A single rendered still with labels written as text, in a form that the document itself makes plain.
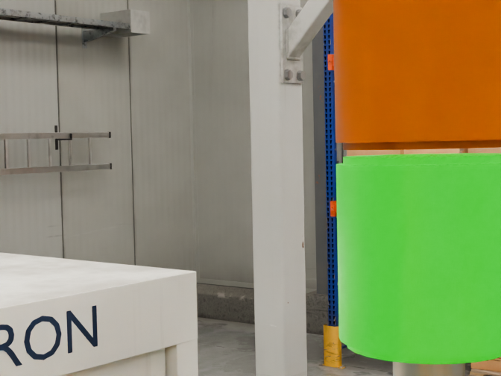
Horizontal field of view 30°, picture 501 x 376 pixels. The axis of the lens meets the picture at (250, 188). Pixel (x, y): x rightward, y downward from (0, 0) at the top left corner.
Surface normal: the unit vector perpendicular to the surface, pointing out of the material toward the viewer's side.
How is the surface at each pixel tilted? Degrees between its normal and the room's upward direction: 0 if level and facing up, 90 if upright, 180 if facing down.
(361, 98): 90
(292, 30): 90
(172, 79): 90
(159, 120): 90
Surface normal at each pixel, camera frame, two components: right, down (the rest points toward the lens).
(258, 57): -0.62, 0.05
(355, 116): -0.87, 0.04
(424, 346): -0.28, 0.06
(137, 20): 0.80, 0.01
